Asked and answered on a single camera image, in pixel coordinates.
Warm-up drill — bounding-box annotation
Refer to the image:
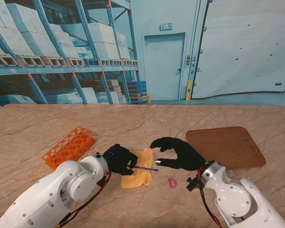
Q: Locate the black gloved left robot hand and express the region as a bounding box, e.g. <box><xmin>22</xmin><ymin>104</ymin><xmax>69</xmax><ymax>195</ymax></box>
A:
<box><xmin>101</xmin><ymin>143</ymin><xmax>139</xmax><ymax>176</ymax></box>

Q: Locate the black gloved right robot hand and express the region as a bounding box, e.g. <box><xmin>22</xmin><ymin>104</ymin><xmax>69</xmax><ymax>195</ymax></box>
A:
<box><xmin>149</xmin><ymin>137</ymin><xmax>206</xmax><ymax>171</ymax></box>

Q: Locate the yellow cloth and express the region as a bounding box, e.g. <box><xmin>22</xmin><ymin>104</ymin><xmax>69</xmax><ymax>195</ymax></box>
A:
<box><xmin>120</xmin><ymin>147</ymin><xmax>154</xmax><ymax>189</ymax></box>

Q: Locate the blue glass rod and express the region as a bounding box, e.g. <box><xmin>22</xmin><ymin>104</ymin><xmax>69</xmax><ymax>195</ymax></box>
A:
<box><xmin>133</xmin><ymin>165</ymin><xmax>159</xmax><ymax>172</ymax></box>

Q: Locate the pink rubber band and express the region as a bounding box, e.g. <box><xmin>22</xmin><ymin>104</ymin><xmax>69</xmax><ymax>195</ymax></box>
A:
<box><xmin>167</xmin><ymin>178</ymin><xmax>178</xmax><ymax>190</ymax></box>

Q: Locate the brown wooden tray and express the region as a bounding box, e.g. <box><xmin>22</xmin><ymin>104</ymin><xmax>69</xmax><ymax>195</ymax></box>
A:
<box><xmin>185</xmin><ymin>126</ymin><xmax>266</xmax><ymax>170</ymax></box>

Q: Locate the orange test tube rack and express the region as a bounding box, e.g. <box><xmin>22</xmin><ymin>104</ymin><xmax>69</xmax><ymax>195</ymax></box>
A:
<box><xmin>41</xmin><ymin>125</ymin><xmax>97</xmax><ymax>171</ymax></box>

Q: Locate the printed warehouse backdrop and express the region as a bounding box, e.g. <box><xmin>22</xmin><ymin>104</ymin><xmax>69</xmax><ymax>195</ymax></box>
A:
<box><xmin>0</xmin><ymin>0</ymin><xmax>285</xmax><ymax>106</ymax></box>

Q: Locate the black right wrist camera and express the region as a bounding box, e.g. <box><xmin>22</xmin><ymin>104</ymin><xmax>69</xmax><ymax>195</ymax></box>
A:
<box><xmin>186</xmin><ymin>177</ymin><xmax>201</xmax><ymax>192</ymax></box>

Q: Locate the red black left arm cable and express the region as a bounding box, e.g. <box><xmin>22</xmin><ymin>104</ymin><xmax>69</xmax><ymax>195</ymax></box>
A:
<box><xmin>58</xmin><ymin>171</ymin><xmax>112</xmax><ymax>228</ymax></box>

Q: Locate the red black arm cable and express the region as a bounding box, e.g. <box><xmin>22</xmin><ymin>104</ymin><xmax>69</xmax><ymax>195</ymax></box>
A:
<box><xmin>58</xmin><ymin>171</ymin><xmax>112</xmax><ymax>228</ymax></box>
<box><xmin>197</xmin><ymin>166</ymin><xmax>223</xmax><ymax>228</ymax></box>

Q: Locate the red black right arm cable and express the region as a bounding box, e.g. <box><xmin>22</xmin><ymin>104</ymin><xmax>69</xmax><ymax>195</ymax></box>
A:
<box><xmin>197</xmin><ymin>166</ymin><xmax>223</xmax><ymax>228</ymax></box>

